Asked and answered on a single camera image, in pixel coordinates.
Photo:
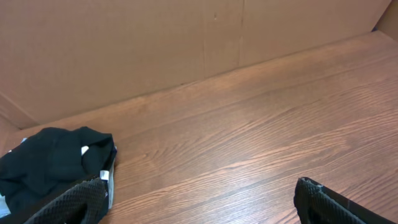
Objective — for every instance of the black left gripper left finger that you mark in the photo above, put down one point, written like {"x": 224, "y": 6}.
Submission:
{"x": 82, "y": 202}

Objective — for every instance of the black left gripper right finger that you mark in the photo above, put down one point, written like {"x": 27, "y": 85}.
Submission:
{"x": 317, "y": 204}

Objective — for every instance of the black t-shirt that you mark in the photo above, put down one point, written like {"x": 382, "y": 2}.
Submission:
{"x": 51, "y": 160}

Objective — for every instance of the folded grey garment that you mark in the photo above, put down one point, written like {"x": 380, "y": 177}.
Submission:
{"x": 109, "y": 177}

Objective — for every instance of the folded white garment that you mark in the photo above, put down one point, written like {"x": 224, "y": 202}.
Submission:
{"x": 4, "y": 210}

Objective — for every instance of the brown cardboard backboard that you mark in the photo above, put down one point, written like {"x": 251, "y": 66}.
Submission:
{"x": 60, "y": 58}

